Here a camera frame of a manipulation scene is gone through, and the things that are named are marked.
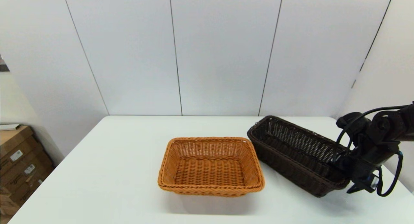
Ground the orange wicker basket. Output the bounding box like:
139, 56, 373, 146
158, 137, 265, 197

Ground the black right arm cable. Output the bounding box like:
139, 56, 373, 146
335, 104, 409, 197

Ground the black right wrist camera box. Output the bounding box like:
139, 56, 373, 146
354, 172, 381, 194

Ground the dark brown wicker basket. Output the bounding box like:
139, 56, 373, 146
247, 116, 352, 198

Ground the brown cardboard box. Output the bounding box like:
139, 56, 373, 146
0, 126, 44, 169
8, 166, 55, 207
0, 146, 53, 186

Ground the crumpled brown cardboard sheet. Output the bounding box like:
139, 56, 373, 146
0, 187, 20, 218

